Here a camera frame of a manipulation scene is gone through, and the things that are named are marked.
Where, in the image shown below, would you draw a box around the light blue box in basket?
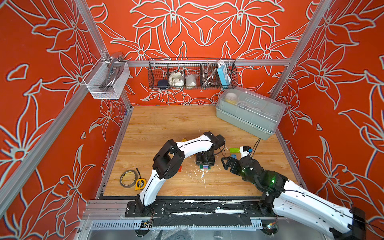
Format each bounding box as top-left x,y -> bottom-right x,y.
217,60 -> 231,86

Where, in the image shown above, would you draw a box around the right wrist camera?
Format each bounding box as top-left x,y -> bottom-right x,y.
239,146 -> 253,158

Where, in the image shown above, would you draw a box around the yellow tape measure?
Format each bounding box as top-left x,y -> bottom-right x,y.
135,178 -> 147,191

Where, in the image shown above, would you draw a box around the lime green lego brick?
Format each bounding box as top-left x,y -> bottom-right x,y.
230,148 -> 240,154

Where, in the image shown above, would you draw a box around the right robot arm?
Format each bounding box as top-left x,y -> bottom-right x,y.
221,156 -> 367,240

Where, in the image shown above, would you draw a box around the dark green lego plate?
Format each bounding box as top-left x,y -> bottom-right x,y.
200,164 -> 211,170

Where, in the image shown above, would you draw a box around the black wire basket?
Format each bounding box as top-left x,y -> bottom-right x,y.
148,57 -> 238,90

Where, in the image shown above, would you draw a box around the white cloth in basket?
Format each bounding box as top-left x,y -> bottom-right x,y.
168,72 -> 185,88

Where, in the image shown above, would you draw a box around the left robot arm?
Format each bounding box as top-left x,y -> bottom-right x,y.
135,132 -> 225,212

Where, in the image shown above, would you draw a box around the grey lidded storage box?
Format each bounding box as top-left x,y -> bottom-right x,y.
216,87 -> 287,141

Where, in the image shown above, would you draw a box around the tape roll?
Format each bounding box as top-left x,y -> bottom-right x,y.
119,170 -> 139,188

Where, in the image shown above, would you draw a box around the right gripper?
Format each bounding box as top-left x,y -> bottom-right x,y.
219,156 -> 259,188

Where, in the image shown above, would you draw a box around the clear plastic bin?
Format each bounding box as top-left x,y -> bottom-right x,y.
85,52 -> 130,100

